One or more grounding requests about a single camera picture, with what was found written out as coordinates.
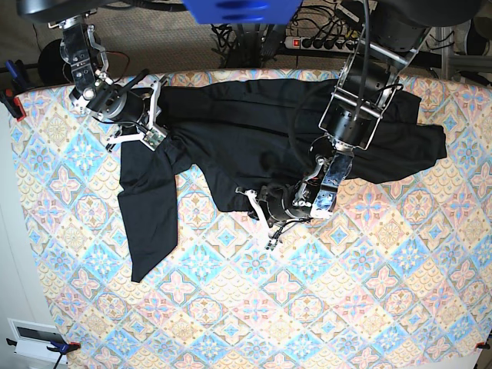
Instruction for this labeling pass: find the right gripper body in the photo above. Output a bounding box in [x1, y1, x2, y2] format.
[88, 76, 168, 150]

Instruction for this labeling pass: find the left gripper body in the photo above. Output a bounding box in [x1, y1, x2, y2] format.
[235, 184, 308, 241]

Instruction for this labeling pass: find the black long-sleeve t-shirt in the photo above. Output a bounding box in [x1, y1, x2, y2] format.
[117, 78, 447, 284]

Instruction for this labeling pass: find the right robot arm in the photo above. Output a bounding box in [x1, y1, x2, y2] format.
[48, 12, 168, 151]

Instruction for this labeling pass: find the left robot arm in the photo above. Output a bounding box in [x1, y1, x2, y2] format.
[236, 1, 430, 251]

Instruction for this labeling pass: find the black round stool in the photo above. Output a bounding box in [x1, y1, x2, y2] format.
[38, 39, 73, 86]

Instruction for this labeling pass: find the upper left table clamp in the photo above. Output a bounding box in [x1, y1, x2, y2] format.
[1, 59, 28, 121]

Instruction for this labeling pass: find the table clamp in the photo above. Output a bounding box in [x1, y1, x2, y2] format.
[475, 342, 491, 350]
[5, 338, 81, 368]
[1, 59, 28, 121]

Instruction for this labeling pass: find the patterned tile tablecloth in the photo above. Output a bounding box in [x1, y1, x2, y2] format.
[9, 77, 491, 368]

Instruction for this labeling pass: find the white power strip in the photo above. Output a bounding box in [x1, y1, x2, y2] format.
[284, 36, 357, 53]

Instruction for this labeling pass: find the lower right table clamp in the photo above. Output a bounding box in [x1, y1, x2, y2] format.
[475, 342, 491, 350]

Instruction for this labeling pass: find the lower left table clamp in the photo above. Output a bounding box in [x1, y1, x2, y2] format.
[5, 338, 81, 368]

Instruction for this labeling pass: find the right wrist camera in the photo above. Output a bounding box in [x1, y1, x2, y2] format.
[142, 129, 167, 151]

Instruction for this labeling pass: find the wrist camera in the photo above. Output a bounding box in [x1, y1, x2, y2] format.
[265, 238, 279, 251]
[142, 129, 167, 151]

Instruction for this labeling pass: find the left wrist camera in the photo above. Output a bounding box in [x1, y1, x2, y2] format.
[265, 238, 279, 251]

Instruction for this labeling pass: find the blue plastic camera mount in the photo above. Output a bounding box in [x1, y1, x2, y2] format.
[183, 0, 302, 25]

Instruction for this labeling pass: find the white wall outlet box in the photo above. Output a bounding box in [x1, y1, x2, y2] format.
[8, 318, 64, 363]

